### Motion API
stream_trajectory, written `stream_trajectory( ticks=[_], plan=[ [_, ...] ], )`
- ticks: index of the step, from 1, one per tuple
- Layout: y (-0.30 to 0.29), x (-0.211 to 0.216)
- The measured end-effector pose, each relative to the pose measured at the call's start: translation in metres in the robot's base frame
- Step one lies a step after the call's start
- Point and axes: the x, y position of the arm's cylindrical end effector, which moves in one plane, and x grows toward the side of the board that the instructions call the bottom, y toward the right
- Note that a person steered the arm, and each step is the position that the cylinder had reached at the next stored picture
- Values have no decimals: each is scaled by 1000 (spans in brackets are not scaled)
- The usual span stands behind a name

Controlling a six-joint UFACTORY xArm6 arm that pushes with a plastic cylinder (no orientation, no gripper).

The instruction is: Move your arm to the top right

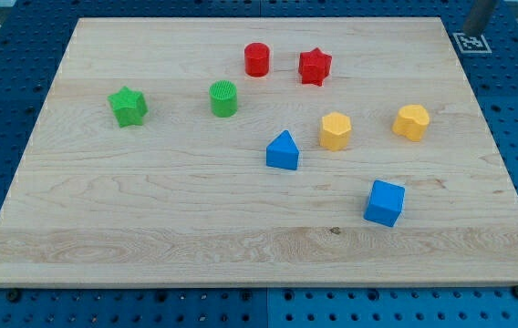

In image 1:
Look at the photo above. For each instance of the grey robot arm rod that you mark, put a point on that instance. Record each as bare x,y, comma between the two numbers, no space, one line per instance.
478,17

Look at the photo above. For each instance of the blue triangle block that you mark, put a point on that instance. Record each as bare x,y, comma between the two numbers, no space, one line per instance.
282,152

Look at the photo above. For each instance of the green cylinder block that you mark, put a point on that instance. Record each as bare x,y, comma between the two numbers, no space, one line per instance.
223,97

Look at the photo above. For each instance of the wooden board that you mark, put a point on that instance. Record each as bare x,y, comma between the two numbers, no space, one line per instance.
186,199

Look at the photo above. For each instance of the yellow hexagon block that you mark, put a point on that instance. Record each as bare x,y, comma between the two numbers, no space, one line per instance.
335,131

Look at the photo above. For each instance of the red cylinder block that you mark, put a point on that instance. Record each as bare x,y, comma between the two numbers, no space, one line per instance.
256,59

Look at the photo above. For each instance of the red star block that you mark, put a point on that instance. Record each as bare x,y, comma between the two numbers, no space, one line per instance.
314,66

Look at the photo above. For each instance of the blue cube block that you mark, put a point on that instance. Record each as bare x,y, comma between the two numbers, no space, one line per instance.
385,203

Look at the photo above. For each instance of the green star block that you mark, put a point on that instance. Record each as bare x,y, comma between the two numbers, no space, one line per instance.
128,106

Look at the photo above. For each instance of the yellow heart block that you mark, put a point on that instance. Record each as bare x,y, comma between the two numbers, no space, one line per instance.
411,122

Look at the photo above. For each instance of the white fiducial marker tag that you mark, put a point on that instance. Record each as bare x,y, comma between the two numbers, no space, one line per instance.
471,44

